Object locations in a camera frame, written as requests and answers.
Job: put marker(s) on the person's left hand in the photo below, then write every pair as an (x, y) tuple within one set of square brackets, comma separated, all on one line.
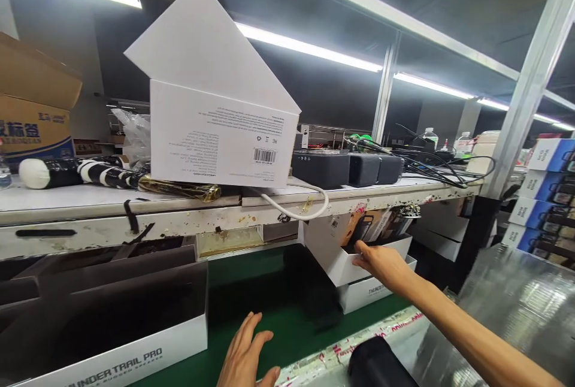
[(242, 360)]

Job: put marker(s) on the person's right hand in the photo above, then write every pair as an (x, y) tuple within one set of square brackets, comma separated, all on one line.
[(391, 265)]

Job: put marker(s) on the white printed speaker box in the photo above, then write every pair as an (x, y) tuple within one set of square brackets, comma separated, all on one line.
[(359, 295)]

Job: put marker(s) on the row of dark packets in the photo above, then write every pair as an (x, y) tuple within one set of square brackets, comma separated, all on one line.
[(373, 225)]

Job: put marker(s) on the white open box of packets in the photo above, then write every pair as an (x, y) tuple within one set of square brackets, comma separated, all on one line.
[(332, 256)]

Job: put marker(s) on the white flat boxes under bench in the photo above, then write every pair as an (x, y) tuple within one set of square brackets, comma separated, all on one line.
[(442, 236)]

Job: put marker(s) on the green conveyor belt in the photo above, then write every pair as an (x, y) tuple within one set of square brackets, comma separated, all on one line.
[(251, 288)]

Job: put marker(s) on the red printed white strip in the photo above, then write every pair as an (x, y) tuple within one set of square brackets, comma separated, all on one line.
[(332, 353)]

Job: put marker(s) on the small black fabric speaker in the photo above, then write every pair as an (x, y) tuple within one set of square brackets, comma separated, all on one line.
[(390, 169), (365, 170)]

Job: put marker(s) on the black cylinder speaker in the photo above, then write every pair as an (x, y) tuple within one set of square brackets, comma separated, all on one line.
[(379, 364)]

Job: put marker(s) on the wide black fabric speaker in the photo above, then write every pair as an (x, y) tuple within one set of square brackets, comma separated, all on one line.
[(320, 170)]

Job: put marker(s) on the stack of clear plastic sheets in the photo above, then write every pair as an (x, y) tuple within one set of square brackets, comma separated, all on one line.
[(512, 297)]

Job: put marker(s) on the green round object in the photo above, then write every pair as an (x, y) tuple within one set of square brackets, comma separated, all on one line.
[(360, 138)]

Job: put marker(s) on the clear bottle white cap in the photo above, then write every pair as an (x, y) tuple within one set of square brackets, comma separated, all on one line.
[(430, 139)]

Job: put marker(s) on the white tray box black lining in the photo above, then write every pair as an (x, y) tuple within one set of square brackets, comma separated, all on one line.
[(112, 315)]

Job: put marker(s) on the clear bottle green label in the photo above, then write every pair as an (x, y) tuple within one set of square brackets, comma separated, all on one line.
[(465, 143)]

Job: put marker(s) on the stack of blue white boxes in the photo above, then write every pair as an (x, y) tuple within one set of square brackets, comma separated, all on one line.
[(546, 198)]

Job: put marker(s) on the shiny gold wrapped object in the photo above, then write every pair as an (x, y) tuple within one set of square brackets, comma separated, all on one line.
[(179, 188)]

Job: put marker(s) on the large white open carton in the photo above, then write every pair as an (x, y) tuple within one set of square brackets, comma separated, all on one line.
[(215, 104)]

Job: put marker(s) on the clear crumpled plastic bag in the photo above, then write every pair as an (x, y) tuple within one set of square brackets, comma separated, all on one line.
[(135, 135)]

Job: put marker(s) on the black white patterned rolled object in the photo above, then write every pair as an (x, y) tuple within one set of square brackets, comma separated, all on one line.
[(67, 172)]

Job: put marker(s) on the small water bottle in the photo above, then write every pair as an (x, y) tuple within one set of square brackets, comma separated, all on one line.
[(4, 173)]

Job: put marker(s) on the brown cardboard box blue print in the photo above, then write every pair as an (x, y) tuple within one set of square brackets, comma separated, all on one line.
[(33, 108)]

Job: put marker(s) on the thin metal shelf post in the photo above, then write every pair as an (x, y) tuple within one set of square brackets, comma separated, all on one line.
[(385, 90)]

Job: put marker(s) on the thick metal shelf post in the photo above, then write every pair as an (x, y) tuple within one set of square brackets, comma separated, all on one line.
[(525, 90)]

